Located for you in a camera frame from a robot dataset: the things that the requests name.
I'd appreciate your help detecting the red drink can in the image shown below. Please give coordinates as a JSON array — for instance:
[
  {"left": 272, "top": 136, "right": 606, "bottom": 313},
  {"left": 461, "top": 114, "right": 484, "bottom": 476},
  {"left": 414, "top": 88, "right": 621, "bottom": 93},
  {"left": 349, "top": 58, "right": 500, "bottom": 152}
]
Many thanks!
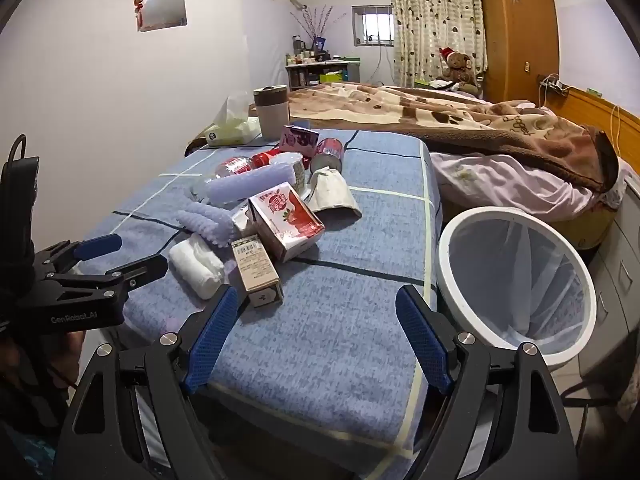
[{"left": 310, "top": 137, "right": 346, "bottom": 173}]

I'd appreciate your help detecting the small orange barcode box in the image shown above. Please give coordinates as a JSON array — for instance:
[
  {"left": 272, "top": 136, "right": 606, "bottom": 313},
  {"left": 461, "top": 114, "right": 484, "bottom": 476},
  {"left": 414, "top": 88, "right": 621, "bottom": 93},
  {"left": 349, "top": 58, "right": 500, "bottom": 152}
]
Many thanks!
[{"left": 230, "top": 234, "right": 285, "bottom": 308}]

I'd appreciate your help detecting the steel thermos mug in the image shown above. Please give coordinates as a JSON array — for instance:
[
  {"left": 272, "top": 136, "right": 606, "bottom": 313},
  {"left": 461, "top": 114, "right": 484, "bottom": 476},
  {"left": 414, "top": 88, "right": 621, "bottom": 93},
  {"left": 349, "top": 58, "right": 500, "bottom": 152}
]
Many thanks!
[{"left": 251, "top": 85, "right": 291, "bottom": 142}]

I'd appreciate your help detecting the crushed paper cup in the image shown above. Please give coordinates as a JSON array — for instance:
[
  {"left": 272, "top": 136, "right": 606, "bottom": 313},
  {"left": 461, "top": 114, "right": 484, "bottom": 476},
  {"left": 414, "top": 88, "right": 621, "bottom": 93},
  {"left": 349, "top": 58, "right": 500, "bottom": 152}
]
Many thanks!
[{"left": 305, "top": 167, "right": 363, "bottom": 218}]

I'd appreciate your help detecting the row of bottles on desk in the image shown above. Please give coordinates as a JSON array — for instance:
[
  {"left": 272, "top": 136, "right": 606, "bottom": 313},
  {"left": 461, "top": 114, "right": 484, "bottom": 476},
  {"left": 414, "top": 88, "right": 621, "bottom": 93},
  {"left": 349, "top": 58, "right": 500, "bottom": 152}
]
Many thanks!
[{"left": 286, "top": 35, "right": 333, "bottom": 65}]

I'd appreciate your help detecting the white round waste bin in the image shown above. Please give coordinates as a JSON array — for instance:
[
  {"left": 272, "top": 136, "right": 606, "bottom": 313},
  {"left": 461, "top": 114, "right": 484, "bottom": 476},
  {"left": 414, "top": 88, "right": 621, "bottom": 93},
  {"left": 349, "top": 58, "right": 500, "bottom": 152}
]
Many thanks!
[{"left": 436, "top": 208, "right": 598, "bottom": 368}]

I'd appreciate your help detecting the pink bed sheet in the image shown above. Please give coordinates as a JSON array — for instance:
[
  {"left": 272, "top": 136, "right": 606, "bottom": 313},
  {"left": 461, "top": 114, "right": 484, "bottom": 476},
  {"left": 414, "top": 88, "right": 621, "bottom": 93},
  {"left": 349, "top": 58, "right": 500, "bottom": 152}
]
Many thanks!
[{"left": 430, "top": 152, "right": 640, "bottom": 221}]

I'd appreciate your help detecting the yellow cable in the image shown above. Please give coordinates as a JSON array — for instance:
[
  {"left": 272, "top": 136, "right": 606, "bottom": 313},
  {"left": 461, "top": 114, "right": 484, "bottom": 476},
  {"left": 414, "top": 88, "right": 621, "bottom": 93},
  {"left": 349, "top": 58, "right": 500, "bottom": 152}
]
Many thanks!
[{"left": 607, "top": 102, "right": 623, "bottom": 151}]

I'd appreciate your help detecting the tissue pack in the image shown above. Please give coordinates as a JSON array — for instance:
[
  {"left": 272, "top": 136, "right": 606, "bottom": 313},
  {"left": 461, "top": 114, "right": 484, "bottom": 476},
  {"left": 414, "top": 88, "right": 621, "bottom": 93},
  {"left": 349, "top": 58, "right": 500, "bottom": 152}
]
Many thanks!
[{"left": 205, "top": 91, "right": 262, "bottom": 148}]

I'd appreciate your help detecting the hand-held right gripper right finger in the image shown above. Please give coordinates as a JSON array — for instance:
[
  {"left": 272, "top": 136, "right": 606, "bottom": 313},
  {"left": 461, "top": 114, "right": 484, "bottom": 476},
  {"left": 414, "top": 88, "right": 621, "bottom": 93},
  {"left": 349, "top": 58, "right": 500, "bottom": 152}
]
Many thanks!
[{"left": 395, "top": 284, "right": 581, "bottom": 480}]

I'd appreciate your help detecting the vase with branches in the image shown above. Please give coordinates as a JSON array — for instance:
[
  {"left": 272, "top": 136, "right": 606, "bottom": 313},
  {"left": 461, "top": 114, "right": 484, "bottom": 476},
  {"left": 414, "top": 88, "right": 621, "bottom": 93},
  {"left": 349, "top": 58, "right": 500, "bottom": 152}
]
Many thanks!
[{"left": 290, "top": 5, "right": 348, "bottom": 53}]

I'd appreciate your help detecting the wooden wardrobe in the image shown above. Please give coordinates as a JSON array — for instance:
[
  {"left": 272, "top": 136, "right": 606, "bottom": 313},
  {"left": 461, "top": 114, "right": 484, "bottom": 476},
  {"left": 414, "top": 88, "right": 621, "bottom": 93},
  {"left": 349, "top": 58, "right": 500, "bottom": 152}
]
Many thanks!
[{"left": 477, "top": 0, "right": 561, "bottom": 106}]

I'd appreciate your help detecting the blue checked blanket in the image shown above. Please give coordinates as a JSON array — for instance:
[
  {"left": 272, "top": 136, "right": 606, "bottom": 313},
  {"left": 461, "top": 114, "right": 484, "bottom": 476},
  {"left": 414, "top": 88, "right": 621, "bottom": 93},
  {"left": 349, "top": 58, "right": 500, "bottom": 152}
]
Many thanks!
[{"left": 82, "top": 130, "right": 443, "bottom": 476}]

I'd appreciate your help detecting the black chair frame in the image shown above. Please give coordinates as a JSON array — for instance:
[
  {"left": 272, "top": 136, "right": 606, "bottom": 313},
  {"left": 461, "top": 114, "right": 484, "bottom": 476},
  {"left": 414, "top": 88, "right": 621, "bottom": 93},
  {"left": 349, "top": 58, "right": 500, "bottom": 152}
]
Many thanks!
[{"left": 560, "top": 375, "right": 640, "bottom": 411}]

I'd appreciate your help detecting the purple foam net sleeve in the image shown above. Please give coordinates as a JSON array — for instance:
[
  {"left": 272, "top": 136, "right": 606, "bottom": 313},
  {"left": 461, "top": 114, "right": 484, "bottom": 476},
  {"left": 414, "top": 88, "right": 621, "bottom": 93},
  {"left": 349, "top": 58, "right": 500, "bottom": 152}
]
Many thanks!
[
  {"left": 202, "top": 165, "right": 296, "bottom": 206},
  {"left": 175, "top": 200, "right": 241, "bottom": 248}
]

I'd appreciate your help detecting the wooden bed headboard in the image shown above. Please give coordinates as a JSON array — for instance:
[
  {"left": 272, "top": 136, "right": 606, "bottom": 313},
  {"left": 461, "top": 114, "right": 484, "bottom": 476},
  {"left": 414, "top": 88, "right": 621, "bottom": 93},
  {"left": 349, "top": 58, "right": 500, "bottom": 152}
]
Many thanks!
[{"left": 537, "top": 82, "right": 640, "bottom": 176}]

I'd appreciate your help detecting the small beige barcode box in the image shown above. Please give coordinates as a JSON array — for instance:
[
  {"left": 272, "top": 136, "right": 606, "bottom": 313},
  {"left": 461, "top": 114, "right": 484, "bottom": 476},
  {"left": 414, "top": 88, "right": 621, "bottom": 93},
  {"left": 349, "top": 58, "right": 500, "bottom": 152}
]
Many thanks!
[{"left": 247, "top": 181, "right": 326, "bottom": 263}]

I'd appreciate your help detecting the patterned curtain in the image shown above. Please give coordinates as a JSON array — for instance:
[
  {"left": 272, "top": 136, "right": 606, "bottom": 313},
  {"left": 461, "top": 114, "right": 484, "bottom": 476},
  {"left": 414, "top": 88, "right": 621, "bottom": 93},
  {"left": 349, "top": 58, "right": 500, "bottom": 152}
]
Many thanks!
[{"left": 389, "top": 0, "right": 488, "bottom": 88}]

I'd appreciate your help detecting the small window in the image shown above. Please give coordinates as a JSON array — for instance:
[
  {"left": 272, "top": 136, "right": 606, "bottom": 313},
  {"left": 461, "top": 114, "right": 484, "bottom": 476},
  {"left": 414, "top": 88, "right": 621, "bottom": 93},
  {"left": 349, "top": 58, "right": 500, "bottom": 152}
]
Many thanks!
[{"left": 351, "top": 5, "right": 396, "bottom": 47}]

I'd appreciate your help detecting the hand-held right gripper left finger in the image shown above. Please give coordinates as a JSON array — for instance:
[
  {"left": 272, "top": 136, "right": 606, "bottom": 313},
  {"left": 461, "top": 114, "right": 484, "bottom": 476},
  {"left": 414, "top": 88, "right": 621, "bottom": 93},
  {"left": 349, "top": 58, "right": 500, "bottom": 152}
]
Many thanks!
[{"left": 52, "top": 285, "right": 241, "bottom": 480}]

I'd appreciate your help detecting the silver wall sheet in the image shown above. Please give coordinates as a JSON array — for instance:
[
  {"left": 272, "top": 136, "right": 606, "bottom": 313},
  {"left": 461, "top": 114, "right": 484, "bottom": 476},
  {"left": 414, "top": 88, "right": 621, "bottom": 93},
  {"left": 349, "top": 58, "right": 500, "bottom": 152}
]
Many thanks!
[{"left": 136, "top": 0, "right": 188, "bottom": 33}]

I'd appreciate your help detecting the clear plastic bottle red label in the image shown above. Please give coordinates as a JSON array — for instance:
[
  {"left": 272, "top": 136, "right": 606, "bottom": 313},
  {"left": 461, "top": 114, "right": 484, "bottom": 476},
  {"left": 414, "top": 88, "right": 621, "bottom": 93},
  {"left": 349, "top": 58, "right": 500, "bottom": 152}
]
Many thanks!
[{"left": 192, "top": 152, "right": 281, "bottom": 201}]

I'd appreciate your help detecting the grey drawer cabinet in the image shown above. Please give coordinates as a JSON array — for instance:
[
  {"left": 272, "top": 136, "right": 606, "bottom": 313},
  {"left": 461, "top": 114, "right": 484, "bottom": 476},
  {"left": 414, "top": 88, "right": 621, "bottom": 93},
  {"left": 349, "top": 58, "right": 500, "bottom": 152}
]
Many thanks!
[{"left": 580, "top": 170, "right": 640, "bottom": 396}]

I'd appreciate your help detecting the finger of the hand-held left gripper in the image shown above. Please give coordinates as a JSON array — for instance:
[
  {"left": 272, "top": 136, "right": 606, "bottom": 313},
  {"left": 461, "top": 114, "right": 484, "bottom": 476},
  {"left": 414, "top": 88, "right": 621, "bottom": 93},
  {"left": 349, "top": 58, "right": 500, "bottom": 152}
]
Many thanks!
[
  {"left": 50, "top": 254, "right": 169, "bottom": 291},
  {"left": 32, "top": 233, "right": 123, "bottom": 273}
]

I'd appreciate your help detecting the brown printed blanket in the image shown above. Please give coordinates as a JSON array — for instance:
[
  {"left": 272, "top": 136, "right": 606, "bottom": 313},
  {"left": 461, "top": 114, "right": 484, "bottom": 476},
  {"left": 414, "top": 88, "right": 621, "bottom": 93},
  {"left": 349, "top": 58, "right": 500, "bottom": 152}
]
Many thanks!
[{"left": 287, "top": 82, "right": 621, "bottom": 193}]

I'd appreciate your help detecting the side desk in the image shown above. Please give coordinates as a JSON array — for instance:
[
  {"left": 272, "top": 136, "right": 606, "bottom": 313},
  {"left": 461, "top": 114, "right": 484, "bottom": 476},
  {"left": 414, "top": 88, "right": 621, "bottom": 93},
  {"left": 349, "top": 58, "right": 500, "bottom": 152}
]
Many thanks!
[{"left": 285, "top": 59, "right": 351, "bottom": 92}]

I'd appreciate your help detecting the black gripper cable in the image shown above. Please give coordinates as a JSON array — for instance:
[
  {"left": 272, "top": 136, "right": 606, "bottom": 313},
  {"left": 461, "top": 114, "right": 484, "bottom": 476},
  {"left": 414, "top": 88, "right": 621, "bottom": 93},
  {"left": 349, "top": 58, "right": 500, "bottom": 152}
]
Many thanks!
[{"left": 7, "top": 134, "right": 28, "bottom": 166}]

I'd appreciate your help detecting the teddy bear with red hat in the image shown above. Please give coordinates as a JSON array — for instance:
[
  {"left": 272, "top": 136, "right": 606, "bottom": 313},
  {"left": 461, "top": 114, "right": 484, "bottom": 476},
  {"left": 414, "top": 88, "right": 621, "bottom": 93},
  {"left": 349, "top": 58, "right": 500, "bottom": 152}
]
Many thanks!
[{"left": 435, "top": 47, "right": 481, "bottom": 86}]

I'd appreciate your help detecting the small purple drink carton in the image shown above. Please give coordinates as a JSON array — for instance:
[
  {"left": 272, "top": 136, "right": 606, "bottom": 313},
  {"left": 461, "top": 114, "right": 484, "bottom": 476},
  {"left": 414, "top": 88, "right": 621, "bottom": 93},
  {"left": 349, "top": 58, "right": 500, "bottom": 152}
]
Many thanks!
[{"left": 280, "top": 125, "right": 321, "bottom": 153}]

